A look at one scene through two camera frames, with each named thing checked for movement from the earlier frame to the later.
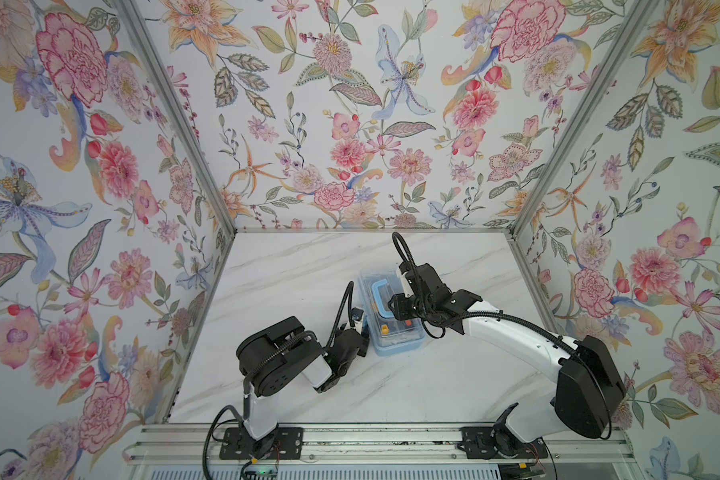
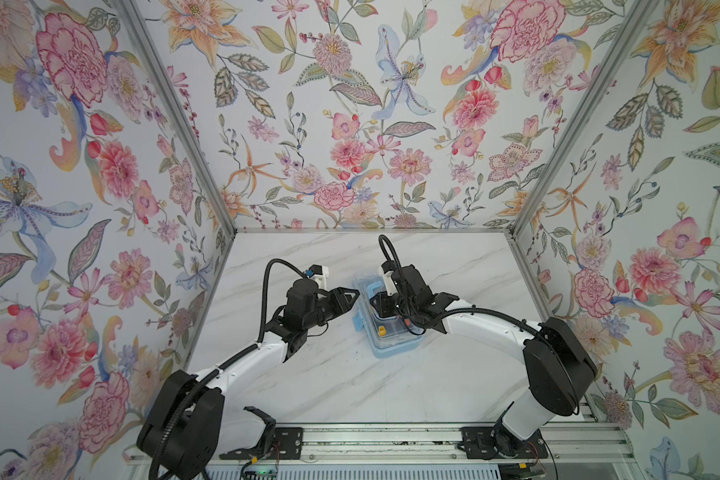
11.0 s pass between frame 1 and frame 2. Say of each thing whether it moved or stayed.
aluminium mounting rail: stayed
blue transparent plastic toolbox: stayed
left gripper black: moved
